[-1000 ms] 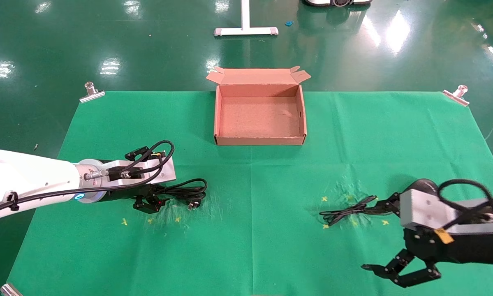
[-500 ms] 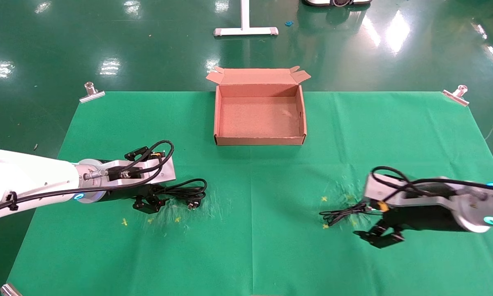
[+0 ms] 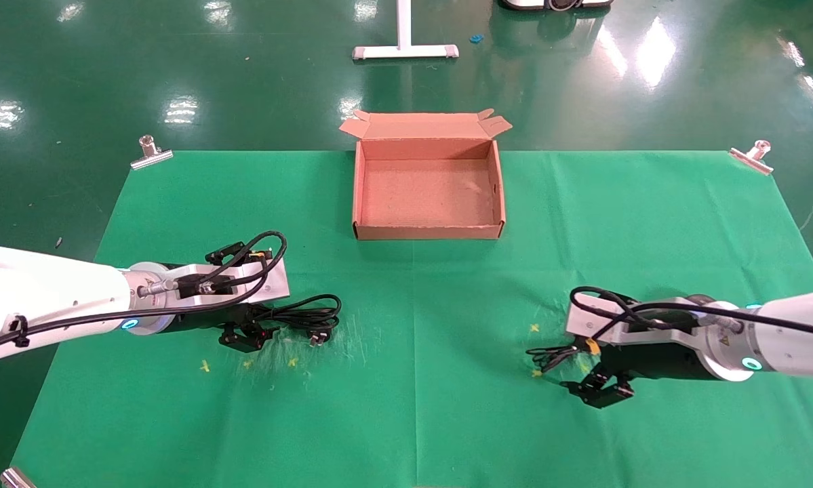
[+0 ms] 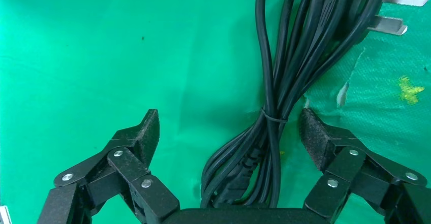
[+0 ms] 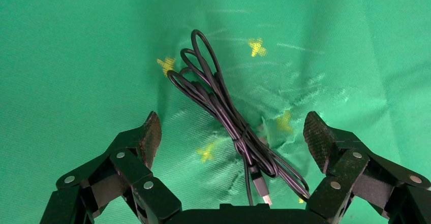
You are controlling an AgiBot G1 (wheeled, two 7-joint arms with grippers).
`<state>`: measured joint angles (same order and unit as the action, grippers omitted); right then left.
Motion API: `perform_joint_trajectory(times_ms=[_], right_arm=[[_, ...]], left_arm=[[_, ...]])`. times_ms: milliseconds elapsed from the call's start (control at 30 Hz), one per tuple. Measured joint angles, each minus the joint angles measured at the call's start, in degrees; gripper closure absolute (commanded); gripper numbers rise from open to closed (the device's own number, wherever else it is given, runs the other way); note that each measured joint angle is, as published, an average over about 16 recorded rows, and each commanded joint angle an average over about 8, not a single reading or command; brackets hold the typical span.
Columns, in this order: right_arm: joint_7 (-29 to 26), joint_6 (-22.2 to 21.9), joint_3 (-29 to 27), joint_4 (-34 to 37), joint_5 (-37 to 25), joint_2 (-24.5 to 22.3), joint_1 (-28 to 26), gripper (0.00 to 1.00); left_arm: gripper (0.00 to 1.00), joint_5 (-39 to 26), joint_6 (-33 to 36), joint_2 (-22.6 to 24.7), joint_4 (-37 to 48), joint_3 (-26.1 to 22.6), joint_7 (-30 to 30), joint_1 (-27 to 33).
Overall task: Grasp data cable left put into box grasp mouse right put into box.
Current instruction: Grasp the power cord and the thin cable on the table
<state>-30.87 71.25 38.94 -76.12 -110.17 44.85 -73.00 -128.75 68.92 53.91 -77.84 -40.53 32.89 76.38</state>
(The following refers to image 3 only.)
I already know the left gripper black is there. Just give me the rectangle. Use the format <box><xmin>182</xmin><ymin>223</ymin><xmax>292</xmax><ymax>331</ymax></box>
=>
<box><xmin>157</xmin><ymin>302</ymin><xmax>276</xmax><ymax>352</ymax></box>

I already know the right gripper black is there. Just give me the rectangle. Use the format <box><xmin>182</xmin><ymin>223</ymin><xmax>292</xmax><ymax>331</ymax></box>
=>
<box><xmin>560</xmin><ymin>346</ymin><xmax>713</xmax><ymax>410</ymax></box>

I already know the black power cable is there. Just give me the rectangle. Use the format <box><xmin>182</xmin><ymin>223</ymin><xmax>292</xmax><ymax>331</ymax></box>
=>
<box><xmin>254</xmin><ymin>293</ymin><xmax>343</xmax><ymax>348</ymax></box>

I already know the dark wheeled robot base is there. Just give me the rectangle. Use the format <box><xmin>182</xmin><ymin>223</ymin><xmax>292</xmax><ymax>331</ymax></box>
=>
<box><xmin>500</xmin><ymin>0</ymin><xmax>614</xmax><ymax>13</ymax></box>

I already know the open brown cardboard box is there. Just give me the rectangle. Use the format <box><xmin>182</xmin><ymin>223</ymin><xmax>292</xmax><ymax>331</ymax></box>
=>
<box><xmin>339</xmin><ymin>108</ymin><xmax>514</xmax><ymax>241</ymax></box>

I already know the green table cloth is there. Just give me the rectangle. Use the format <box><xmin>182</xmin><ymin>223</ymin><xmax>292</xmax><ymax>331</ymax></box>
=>
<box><xmin>9</xmin><ymin>149</ymin><xmax>813</xmax><ymax>488</ymax></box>

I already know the white stand base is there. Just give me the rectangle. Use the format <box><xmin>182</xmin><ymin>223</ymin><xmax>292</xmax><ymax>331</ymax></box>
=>
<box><xmin>352</xmin><ymin>0</ymin><xmax>460</xmax><ymax>61</ymax></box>

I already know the left wrist silver camera mount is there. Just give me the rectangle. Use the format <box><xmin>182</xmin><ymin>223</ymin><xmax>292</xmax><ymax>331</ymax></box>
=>
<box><xmin>165</xmin><ymin>260</ymin><xmax>291</xmax><ymax>312</ymax></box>

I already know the wrist silver camera mount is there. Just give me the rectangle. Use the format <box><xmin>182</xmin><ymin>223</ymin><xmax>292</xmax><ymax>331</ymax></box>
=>
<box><xmin>165</xmin><ymin>260</ymin><xmax>291</xmax><ymax>312</ymax></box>
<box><xmin>566</xmin><ymin>298</ymin><xmax>702</xmax><ymax>353</ymax></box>

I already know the right wrist silver camera mount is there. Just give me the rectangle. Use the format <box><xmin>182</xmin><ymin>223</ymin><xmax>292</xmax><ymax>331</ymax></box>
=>
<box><xmin>566</xmin><ymin>298</ymin><xmax>702</xmax><ymax>353</ymax></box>

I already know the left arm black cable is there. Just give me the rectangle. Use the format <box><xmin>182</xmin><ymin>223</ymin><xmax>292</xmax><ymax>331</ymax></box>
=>
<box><xmin>0</xmin><ymin>230</ymin><xmax>289</xmax><ymax>358</ymax></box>

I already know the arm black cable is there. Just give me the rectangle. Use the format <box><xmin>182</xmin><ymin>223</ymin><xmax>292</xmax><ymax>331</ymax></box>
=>
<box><xmin>569</xmin><ymin>286</ymin><xmax>813</xmax><ymax>340</ymax></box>
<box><xmin>0</xmin><ymin>230</ymin><xmax>289</xmax><ymax>358</ymax></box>

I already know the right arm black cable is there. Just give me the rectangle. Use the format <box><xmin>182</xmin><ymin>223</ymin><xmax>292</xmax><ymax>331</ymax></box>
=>
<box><xmin>569</xmin><ymin>286</ymin><xmax>813</xmax><ymax>340</ymax></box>

